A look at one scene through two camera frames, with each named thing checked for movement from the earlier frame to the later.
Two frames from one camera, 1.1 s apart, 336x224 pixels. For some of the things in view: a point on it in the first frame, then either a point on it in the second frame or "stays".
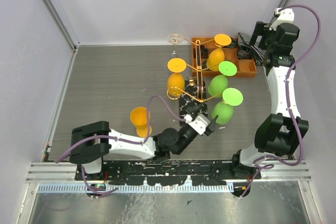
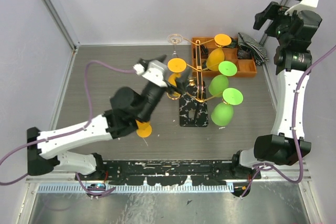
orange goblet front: x=138 y=117 stays
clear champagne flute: x=174 y=39 stays
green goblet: x=231 y=97 stays
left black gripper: x=211 y=128 to x=180 y=87
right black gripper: x=261 y=29 to x=273 y=12
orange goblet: x=176 y=81 stays
